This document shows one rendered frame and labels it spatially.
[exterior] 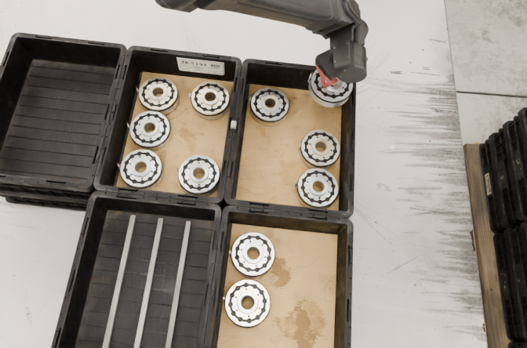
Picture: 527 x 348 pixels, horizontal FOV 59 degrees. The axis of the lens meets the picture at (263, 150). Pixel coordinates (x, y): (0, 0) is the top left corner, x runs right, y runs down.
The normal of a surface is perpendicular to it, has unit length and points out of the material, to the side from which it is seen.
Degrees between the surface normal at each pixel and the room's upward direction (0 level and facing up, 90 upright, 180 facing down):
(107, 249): 0
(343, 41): 43
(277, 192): 0
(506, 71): 0
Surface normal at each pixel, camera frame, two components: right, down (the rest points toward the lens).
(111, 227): 0.06, -0.39
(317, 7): 0.75, -0.16
